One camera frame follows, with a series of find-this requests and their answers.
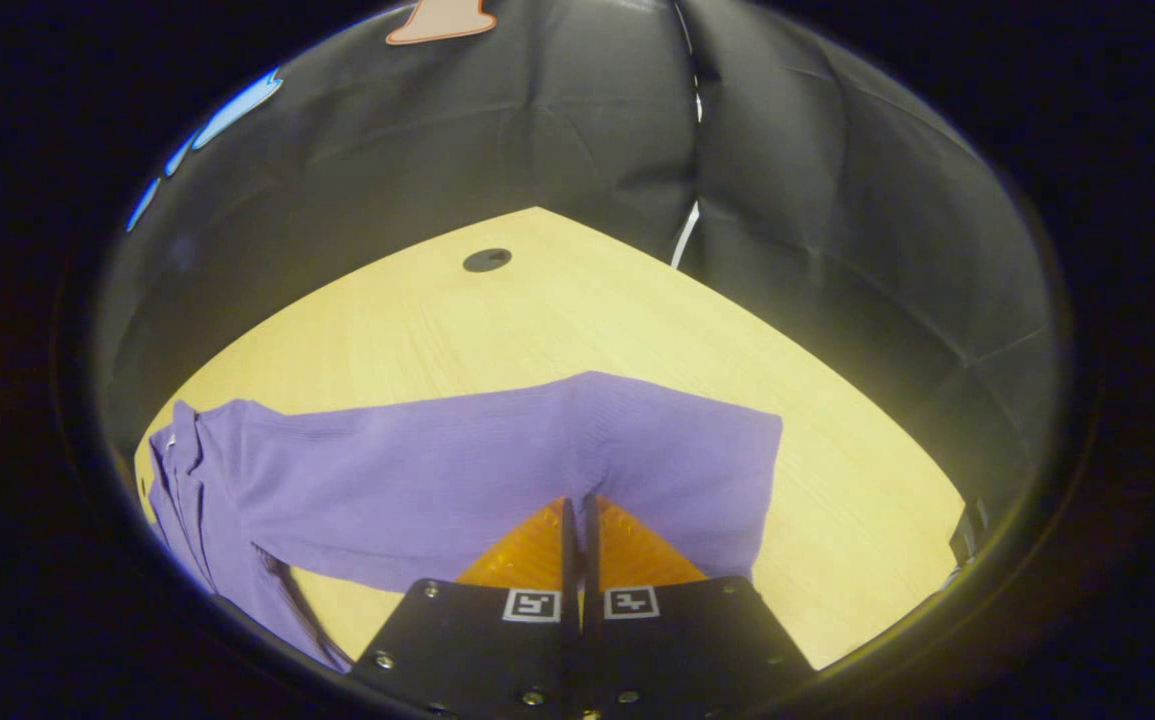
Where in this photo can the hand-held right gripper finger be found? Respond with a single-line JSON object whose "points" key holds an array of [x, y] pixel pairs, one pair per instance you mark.
{"points": [[590, 560], [569, 570]]}

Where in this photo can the black table edge clamp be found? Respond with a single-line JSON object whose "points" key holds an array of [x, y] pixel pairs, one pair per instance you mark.
{"points": [[967, 530]]}

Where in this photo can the purple button cardigan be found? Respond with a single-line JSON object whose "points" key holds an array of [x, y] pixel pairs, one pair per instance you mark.
{"points": [[437, 470]]}

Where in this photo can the black backdrop cloth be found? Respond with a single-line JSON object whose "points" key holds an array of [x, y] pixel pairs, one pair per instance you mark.
{"points": [[837, 200]]}

